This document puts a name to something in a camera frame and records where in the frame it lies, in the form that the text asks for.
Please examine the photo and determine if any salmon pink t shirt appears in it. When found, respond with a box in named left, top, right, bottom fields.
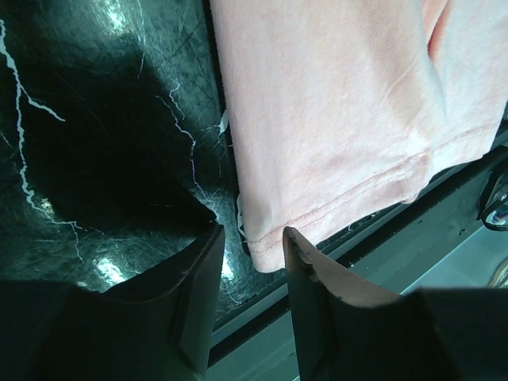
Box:
left=210, top=1, right=507, bottom=273

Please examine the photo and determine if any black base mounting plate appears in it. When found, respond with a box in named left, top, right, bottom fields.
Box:
left=209, top=145, right=507, bottom=368

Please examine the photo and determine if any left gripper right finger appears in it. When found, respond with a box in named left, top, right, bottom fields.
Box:
left=283, top=227, right=456, bottom=380

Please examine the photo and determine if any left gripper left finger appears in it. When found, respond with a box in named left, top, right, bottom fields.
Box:
left=37, top=224, right=225, bottom=380

